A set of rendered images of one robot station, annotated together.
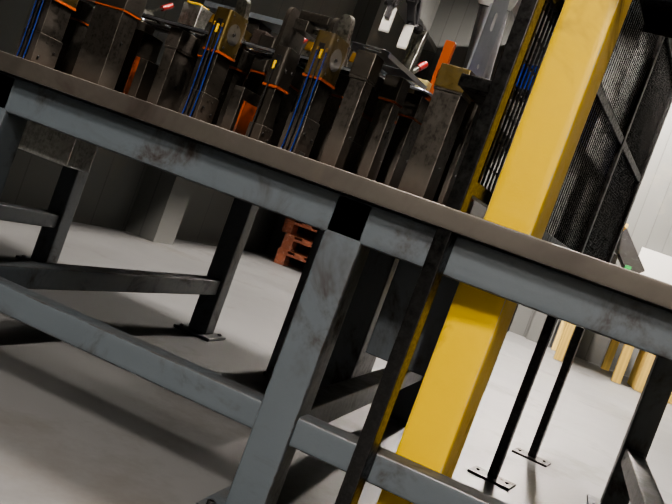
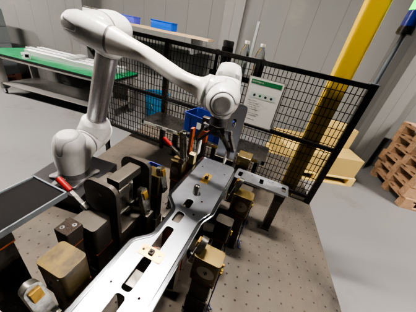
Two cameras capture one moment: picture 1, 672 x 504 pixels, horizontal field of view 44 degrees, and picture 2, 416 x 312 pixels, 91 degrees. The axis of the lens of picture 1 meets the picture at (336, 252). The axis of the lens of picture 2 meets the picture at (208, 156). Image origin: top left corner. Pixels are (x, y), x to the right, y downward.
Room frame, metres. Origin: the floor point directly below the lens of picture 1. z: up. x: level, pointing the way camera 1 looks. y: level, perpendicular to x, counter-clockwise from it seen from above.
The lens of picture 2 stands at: (2.48, 0.87, 1.63)
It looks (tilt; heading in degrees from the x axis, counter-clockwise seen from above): 31 degrees down; 261
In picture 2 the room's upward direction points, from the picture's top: 12 degrees clockwise
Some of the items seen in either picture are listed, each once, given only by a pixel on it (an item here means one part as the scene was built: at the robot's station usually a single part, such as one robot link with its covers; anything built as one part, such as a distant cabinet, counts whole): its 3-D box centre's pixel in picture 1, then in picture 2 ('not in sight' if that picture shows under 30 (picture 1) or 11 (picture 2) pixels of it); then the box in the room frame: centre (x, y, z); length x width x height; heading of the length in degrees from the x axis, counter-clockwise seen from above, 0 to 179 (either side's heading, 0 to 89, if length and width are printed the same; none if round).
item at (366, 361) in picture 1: (345, 302); not in sight; (3.05, -0.10, 0.33); 0.31 x 0.31 x 0.66; 73
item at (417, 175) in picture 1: (435, 139); (238, 178); (2.10, -0.14, 0.88); 0.08 x 0.08 x 0.36; 65
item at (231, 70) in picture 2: not in sight; (226, 84); (2.33, 0.07, 1.47); 0.13 x 0.11 x 0.16; 80
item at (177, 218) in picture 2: (274, 109); (175, 240); (2.45, 0.31, 0.84); 0.12 x 0.05 x 0.29; 155
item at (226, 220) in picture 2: (267, 100); (221, 243); (2.25, 0.31, 0.84); 0.10 x 0.05 x 0.29; 155
